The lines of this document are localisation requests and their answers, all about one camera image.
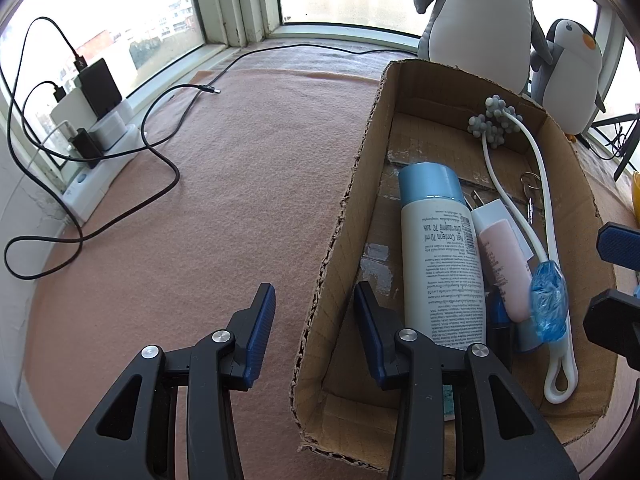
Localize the white bottle with blue cap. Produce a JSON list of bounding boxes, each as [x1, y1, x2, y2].
[[397, 162, 488, 348]]

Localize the brown cardboard box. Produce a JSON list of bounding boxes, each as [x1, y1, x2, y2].
[[291, 59, 618, 461]]

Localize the black tripod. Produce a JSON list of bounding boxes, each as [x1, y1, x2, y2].
[[590, 115, 640, 181]]

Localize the metal keys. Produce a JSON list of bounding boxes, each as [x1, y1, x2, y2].
[[520, 172, 543, 226]]

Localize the white power strip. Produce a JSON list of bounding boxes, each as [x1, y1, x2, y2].
[[62, 124, 142, 222]]

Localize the black charging cable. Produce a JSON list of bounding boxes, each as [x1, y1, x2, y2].
[[22, 80, 96, 166], [0, 16, 88, 241]]

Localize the white massager with grey balls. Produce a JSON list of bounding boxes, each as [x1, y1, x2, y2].
[[467, 94, 580, 405]]

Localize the clear blue small bottle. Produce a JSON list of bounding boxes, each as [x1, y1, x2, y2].
[[529, 260, 568, 343]]

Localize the white window frame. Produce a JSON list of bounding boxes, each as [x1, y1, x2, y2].
[[0, 0, 640, 126]]

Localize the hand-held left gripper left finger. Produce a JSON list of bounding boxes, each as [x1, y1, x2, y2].
[[52, 282, 277, 480]]

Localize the white charger adapter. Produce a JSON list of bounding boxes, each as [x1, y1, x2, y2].
[[470, 199, 533, 261]]

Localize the black power adapter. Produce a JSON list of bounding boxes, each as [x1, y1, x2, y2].
[[75, 58, 124, 117]]

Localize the large penguin plush toy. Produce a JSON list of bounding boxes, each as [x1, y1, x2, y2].
[[413, 0, 556, 96]]

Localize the white cube plug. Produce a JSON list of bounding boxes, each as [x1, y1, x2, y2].
[[95, 113, 128, 142]]

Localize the black plug adapter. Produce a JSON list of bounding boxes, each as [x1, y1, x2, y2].
[[70, 129, 104, 169]]

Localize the small pink tube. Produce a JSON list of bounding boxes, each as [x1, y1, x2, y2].
[[477, 220, 533, 323]]

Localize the white charger block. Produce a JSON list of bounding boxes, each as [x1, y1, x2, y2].
[[49, 89, 132, 136]]

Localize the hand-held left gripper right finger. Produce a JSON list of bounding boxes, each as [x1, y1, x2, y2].
[[353, 281, 581, 480]]

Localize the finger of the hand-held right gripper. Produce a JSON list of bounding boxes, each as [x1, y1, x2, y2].
[[597, 224, 640, 271], [582, 287, 640, 361]]

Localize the black USB cable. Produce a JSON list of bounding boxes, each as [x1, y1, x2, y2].
[[4, 83, 221, 281]]

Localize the small penguin plush toy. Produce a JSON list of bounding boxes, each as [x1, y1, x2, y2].
[[530, 19, 607, 136]]

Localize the black ring light cable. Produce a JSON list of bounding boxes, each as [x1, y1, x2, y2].
[[205, 42, 418, 88]]

